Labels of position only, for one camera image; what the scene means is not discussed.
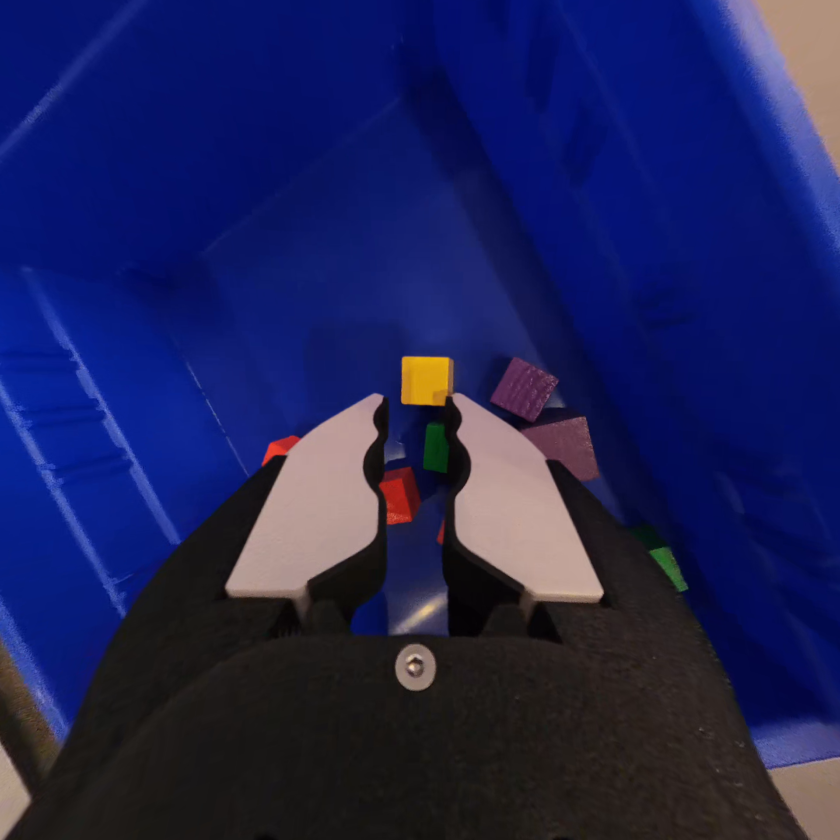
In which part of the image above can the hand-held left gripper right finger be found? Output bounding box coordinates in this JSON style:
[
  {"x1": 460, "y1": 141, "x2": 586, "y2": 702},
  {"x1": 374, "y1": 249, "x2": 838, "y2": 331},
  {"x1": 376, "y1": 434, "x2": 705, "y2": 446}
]
[{"x1": 441, "y1": 392, "x2": 606, "y2": 632}]

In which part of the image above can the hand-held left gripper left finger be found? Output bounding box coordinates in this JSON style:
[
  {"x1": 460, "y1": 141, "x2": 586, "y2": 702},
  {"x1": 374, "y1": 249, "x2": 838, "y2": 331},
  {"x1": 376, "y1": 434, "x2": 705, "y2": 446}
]
[{"x1": 225, "y1": 392, "x2": 391, "y2": 631}]

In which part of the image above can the green wooden cube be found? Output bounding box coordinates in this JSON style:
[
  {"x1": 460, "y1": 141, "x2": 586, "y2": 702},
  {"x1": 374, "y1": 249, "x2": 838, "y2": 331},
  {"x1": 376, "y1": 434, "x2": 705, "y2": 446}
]
[
  {"x1": 423, "y1": 422, "x2": 451, "y2": 474},
  {"x1": 631, "y1": 524, "x2": 690, "y2": 594}
]

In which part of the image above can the purple wooden cube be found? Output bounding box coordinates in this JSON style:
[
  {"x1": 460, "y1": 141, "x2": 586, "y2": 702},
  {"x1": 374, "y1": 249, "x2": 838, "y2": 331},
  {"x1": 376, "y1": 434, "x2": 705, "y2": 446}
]
[
  {"x1": 521, "y1": 415, "x2": 600, "y2": 483},
  {"x1": 490, "y1": 356, "x2": 560, "y2": 424}
]

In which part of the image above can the yellow wooden cube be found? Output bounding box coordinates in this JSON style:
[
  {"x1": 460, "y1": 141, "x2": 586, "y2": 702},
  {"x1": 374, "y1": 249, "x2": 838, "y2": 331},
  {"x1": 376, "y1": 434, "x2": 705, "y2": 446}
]
[{"x1": 400, "y1": 356, "x2": 455, "y2": 406}]

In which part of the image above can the blue plastic bin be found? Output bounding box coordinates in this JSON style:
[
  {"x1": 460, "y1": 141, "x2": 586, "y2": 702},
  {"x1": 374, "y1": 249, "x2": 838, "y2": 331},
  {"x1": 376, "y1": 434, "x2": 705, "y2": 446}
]
[{"x1": 0, "y1": 0, "x2": 840, "y2": 770}]

